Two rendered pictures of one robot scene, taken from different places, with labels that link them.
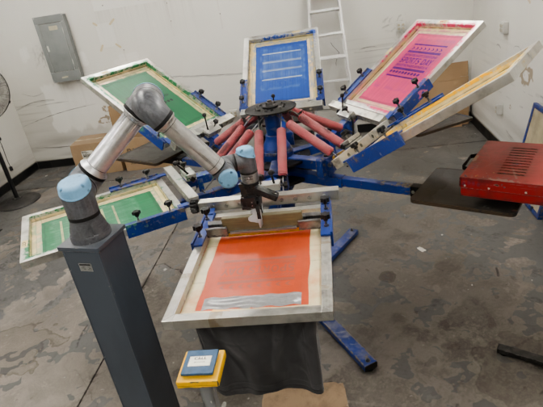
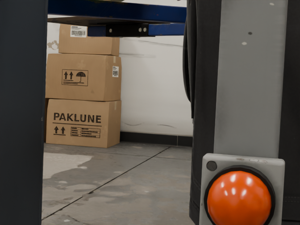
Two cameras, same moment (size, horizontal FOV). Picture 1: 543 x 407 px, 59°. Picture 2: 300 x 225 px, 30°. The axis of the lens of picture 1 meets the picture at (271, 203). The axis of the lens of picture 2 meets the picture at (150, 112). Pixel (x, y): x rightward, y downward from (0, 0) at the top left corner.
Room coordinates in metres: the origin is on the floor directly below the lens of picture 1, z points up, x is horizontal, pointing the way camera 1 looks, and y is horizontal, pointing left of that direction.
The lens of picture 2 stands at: (0.77, 0.33, 0.73)
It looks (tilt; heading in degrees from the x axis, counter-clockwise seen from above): 4 degrees down; 5
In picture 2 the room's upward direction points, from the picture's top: 3 degrees clockwise
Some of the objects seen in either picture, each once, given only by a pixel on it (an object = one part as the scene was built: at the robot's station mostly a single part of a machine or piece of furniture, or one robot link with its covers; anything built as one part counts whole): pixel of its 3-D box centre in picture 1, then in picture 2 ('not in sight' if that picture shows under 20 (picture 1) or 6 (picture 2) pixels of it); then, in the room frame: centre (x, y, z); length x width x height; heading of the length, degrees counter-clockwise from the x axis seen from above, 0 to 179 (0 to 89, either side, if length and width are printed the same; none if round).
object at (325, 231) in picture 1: (326, 222); not in sight; (1.88, -0.23, 0.98); 0.30 x 0.05 x 0.07; 171
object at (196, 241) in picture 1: (204, 232); not in sight; (1.96, 0.32, 0.98); 0.30 x 0.05 x 0.07; 171
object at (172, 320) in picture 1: (258, 257); not in sight; (1.68, 0.09, 0.97); 0.79 x 0.58 x 0.04; 171
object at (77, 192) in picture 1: (77, 195); not in sight; (1.67, 0.70, 1.37); 0.13 x 0.12 x 0.14; 9
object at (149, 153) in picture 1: (199, 161); (177, 27); (3.15, 0.44, 0.91); 1.34 x 0.40 x 0.08; 51
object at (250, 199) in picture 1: (250, 194); not in sight; (1.90, 0.08, 1.16); 0.09 x 0.08 x 0.12; 81
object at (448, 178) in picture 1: (384, 184); not in sight; (2.30, -0.60, 0.91); 1.34 x 0.40 x 0.08; 51
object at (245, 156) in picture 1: (246, 159); not in sight; (1.89, 0.08, 1.32); 0.09 x 0.08 x 0.11; 99
